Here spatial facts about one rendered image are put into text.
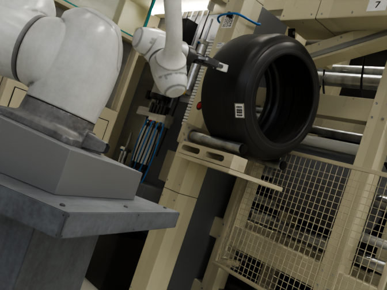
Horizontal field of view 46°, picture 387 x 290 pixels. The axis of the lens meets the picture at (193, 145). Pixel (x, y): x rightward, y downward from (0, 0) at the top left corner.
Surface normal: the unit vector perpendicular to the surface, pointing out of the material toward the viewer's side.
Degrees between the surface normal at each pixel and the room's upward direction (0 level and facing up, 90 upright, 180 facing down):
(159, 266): 90
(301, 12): 90
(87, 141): 89
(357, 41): 90
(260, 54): 70
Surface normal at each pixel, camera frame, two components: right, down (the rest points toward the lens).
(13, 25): 0.16, -0.28
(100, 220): 0.90, 0.29
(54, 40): -0.09, -0.19
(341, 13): -0.72, -0.27
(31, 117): 0.06, -0.60
